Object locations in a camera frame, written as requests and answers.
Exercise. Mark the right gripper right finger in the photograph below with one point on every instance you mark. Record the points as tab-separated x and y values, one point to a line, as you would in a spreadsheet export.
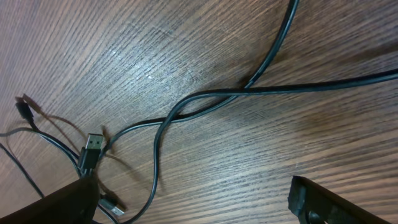
312	203

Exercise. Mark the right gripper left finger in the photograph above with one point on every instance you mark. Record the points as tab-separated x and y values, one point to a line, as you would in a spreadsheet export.
73	204

